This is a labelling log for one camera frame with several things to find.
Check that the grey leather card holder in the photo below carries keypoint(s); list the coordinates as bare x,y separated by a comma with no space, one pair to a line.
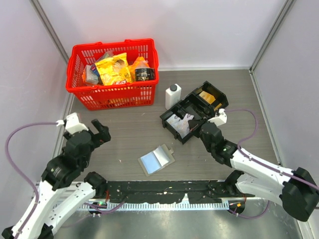
156,160

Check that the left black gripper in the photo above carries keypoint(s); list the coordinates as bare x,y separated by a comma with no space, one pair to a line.
103,135

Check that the black compartment organizer tray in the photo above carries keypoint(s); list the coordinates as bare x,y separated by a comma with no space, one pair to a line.
195,105

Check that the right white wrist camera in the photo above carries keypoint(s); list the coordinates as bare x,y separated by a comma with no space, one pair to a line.
220,118

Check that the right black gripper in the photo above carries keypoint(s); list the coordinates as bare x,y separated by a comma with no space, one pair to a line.
195,125

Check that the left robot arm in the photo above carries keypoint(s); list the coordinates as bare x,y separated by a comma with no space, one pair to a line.
41,220

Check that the orange snack bag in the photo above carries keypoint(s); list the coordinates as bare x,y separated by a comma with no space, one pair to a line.
140,62

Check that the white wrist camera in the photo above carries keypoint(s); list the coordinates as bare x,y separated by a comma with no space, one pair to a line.
220,118
72,124

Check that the white card boxes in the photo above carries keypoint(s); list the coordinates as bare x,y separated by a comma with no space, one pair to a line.
173,121

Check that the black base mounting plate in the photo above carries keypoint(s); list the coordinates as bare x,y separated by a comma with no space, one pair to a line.
168,192

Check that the yellow chips bag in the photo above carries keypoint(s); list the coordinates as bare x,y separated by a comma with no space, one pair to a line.
114,70

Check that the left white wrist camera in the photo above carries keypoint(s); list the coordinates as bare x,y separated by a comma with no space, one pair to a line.
72,124

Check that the white slotted cable duct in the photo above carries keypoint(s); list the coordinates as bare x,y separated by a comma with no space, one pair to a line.
183,206

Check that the red plastic shopping basket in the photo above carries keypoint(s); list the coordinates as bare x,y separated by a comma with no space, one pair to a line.
100,97

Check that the grey green snack packet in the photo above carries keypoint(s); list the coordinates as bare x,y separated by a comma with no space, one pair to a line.
88,77

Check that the black labelled jar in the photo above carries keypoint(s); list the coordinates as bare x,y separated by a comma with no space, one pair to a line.
144,74

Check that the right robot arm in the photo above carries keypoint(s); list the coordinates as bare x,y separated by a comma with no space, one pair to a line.
294,190

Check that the white bottle grey cap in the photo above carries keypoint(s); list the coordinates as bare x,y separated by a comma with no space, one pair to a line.
172,95

